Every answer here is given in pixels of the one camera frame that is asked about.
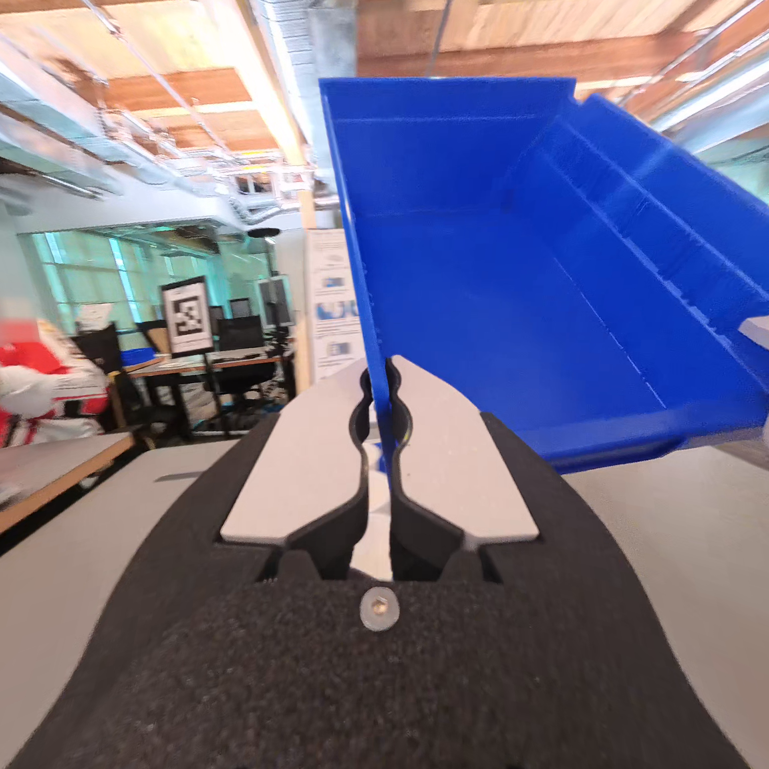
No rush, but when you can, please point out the blue plastic bin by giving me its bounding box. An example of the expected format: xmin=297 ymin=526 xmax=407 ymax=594
xmin=318 ymin=77 xmax=769 ymax=490

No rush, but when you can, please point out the instruction sheet on tablet stand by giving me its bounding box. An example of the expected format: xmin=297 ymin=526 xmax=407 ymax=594
xmin=297 ymin=195 xmax=368 ymax=391

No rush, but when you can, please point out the white red printed garment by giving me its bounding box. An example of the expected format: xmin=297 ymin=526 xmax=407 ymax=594
xmin=0 ymin=324 xmax=113 ymax=448

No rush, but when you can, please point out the grey side table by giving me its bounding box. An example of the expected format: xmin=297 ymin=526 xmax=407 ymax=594
xmin=0 ymin=429 xmax=136 ymax=535

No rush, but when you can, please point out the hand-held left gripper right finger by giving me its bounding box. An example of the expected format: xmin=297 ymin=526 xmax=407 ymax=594
xmin=389 ymin=354 xmax=540 ymax=580

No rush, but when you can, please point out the dark wooden desk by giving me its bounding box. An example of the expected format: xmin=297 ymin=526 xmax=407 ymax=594
xmin=126 ymin=353 xmax=286 ymax=433

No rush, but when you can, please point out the printed instruction sheet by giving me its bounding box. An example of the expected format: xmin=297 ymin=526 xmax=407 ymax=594
xmin=305 ymin=228 xmax=368 ymax=380

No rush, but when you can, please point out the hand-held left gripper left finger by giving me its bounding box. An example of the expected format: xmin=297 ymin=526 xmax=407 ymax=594
xmin=219 ymin=359 xmax=370 ymax=580

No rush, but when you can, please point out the black white marker sign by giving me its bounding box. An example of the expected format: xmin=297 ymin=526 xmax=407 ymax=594
xmin=160 ymin=275 xmax=215 ymax=358

